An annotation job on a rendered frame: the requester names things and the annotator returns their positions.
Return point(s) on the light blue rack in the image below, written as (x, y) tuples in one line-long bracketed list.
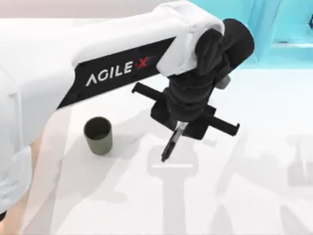
[(281, 24)]

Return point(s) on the dark olive cup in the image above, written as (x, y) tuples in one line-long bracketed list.
[(99, 139)]

